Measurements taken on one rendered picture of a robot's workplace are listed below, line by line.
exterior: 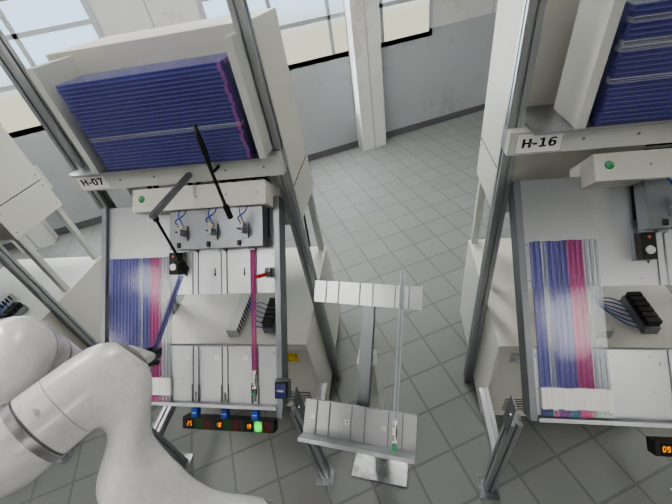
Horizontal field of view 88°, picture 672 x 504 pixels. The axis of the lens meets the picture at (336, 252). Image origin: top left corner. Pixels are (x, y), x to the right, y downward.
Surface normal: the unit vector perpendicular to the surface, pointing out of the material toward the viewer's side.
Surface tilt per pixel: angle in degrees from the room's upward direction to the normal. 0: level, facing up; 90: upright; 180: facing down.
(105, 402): 66
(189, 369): 46
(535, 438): 0
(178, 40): 90
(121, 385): 57
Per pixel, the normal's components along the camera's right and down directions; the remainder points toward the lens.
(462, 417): -0.15, -0.76
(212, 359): -0.18, -0.05
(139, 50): -0.11, 0.65
